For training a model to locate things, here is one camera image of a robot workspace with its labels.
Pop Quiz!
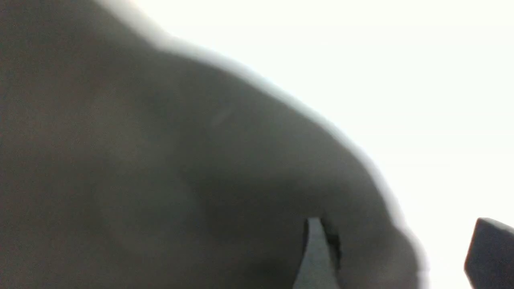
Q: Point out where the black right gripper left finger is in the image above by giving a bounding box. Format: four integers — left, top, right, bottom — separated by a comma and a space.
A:
293, 218, 338, 289

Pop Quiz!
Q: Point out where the dark gray long-sleeve shirt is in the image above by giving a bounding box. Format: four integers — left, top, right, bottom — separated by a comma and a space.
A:
1, 0, 421, 289

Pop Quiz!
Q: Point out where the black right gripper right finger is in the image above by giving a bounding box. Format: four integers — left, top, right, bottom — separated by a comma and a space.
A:
464, 218, 514, 289

